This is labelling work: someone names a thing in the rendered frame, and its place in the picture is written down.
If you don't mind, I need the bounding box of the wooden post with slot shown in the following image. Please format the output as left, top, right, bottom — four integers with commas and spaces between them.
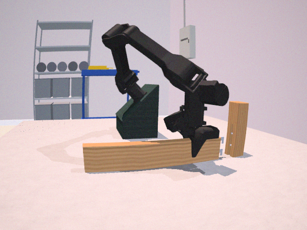
225, 101, 249, 158

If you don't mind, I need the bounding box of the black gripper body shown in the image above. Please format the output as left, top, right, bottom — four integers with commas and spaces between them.
180, 102, 220, 140

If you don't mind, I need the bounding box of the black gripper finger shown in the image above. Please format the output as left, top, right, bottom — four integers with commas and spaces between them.
188, 135, 206, 158
178, 130, 193, 138

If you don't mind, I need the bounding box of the wooden side rail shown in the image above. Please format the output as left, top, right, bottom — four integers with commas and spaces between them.
83, 137, 224, 173

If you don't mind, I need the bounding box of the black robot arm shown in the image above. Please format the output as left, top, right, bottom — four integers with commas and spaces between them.
102, 23, 229, 133

